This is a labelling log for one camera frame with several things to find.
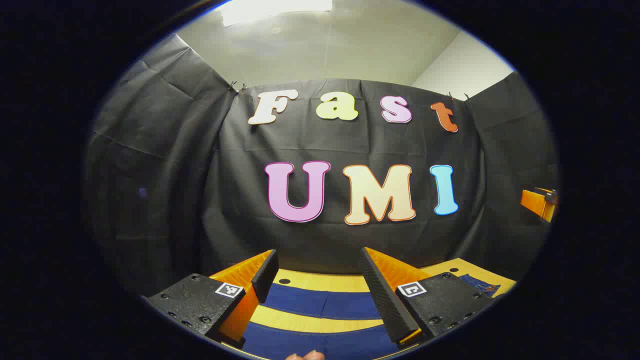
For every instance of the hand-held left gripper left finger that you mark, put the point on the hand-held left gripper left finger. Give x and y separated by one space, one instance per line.
265 277

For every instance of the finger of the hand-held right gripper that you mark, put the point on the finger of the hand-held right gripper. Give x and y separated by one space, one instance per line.
536 204

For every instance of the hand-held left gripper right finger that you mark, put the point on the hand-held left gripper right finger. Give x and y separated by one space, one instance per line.
382 295

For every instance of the blue jeans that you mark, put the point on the blue jeans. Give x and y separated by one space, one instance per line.
320 302

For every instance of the black backdrop cloth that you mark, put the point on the black backdrop cloth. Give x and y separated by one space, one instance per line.
240 200

